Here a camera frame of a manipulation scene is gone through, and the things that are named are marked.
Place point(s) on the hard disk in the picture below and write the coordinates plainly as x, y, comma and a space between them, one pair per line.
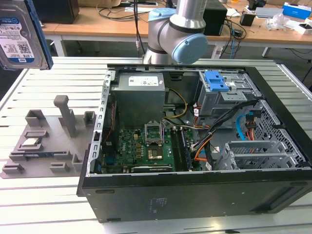
17, 36

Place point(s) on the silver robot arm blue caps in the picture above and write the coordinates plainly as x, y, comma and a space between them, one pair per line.
187, 14

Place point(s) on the grey metal disk bay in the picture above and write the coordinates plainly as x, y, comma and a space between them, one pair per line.
253, 146

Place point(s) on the grey power supply unit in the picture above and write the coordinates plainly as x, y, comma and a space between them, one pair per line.
139, 102

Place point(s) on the CPU socket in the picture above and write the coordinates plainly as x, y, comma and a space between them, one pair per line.
154, 154

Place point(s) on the green motherboard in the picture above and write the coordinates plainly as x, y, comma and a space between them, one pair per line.
129, 146

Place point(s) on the installed RAM stick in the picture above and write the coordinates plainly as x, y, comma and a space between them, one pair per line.
185, 151

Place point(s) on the black graphics card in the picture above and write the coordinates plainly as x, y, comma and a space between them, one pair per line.
151, 169

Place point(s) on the grey metal drive cage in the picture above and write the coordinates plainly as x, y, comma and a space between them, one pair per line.
219, 102

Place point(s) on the blue plastic drive latch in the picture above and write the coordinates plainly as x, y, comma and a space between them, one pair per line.
214, 81

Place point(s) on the black open PC case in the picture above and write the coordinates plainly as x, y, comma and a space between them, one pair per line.
170, 195

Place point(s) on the white power strip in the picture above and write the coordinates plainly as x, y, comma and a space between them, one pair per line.
217, 52

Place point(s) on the grey parts rack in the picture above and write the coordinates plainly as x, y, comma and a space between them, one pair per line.
56, 143

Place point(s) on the silver CPU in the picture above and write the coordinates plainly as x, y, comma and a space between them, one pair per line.
31, 142

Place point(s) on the small black holder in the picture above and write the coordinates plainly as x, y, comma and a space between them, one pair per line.
246, 19

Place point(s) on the large black box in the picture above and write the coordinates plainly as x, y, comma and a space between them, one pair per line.
58, 11

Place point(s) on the grey flat device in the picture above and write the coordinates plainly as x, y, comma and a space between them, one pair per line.
268, 12

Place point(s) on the clear plastic bag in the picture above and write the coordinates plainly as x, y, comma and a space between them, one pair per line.
278, 20

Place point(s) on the white cardboard box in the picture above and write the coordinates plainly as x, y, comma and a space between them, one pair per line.
303, 28

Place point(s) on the blue cardboard box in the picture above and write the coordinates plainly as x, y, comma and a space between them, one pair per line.
296, 11

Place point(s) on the wooden desk white frame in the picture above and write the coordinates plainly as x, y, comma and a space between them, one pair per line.
109, 29

